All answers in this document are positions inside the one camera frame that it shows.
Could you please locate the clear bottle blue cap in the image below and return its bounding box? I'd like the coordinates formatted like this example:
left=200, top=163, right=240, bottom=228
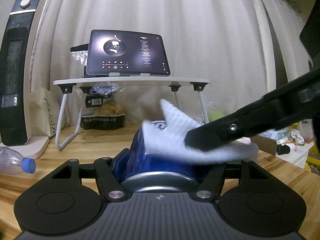
left=0, top=147, right=36, bottom=175

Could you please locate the cardboard box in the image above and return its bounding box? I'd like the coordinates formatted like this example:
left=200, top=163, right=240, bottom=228
left=250, top=135, right=277, bottom=156

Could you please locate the black white tower heater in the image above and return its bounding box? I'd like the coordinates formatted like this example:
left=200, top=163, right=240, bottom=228
left=1, top=0, right=49, bottom=159

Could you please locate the blue Pepsi can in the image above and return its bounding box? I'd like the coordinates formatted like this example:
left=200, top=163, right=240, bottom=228
left=112, top=128, right=210, bottom=193

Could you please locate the white folding lap table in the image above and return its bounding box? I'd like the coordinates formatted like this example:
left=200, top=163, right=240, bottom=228
left=53, top=75, right=210, bottom=150

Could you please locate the clear plastic wrapper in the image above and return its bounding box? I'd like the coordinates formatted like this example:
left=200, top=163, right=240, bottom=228
left=70, top=43, right=88, bottom=66

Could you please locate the white paper towel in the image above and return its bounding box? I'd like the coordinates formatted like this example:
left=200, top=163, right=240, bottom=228
left=142, top=99, right=258, bottom=165

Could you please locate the tablet with dark screen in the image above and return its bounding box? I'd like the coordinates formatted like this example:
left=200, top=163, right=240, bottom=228
left=84, top=29, right=170, bottom=77

